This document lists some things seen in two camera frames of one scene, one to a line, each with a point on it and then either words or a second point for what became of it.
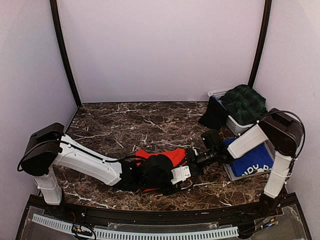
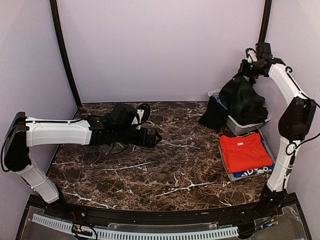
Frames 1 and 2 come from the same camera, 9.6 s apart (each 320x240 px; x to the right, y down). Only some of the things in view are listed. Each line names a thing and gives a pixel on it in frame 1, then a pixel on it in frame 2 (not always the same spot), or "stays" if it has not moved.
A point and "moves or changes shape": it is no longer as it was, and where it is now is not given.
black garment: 216,116 stays
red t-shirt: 178,157 -> 245,152
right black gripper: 192,163 -> 242,69
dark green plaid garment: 244,105 moves or changes shape
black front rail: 58,209 stays
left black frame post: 55,11 stays
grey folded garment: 233,176 stays
